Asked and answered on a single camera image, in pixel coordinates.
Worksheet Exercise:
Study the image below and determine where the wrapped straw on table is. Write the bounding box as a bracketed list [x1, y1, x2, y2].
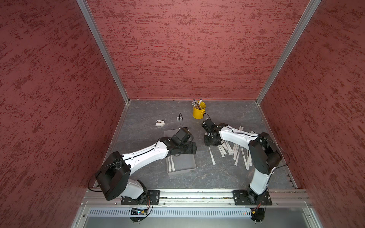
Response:
[208, 147, 216, 165]

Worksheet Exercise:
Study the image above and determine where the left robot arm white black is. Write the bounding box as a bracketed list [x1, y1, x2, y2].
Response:
[94, 127, 197, 205]

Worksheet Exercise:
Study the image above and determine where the yellow metal cup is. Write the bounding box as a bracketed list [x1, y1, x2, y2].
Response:
[193, 102, 206, 120]

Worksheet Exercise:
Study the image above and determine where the right aluminium corner post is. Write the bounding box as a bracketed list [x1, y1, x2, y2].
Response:
[256, 0, 321, 105]

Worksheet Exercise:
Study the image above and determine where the paper straw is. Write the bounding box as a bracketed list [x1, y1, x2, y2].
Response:
[170, 156, 175, 173]
[167, 157, 172, 173]

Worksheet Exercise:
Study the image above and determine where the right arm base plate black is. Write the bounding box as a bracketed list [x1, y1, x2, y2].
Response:
[232, 190, 272, 207]

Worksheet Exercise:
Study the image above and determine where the white plastic clip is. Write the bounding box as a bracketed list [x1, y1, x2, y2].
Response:
[155, 120, 165, 127]

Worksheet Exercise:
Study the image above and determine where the left aluminium corner post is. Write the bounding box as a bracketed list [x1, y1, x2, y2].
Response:
[77, 0, 130, 105]

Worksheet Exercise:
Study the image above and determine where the aluminium corner post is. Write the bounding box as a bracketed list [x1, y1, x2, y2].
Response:
[256, 0, 321, 105]
[77, 0, 130, 105]

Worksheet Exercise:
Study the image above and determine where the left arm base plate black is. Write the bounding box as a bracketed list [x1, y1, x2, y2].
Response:
[121, 190, 160, 206]

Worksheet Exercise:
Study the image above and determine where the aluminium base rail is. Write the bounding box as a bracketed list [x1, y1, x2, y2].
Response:
[79, 188, 313, 208]

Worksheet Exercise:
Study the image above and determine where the perforated cable duct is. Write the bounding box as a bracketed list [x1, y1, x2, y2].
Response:
[88, 208, 252, 218]

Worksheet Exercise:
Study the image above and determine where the translucent plastic storage box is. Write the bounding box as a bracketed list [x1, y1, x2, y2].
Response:
[162, 129, 196, 176]

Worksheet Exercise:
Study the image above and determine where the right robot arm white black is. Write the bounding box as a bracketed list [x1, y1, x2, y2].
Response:
[202, 118, 282, 204]

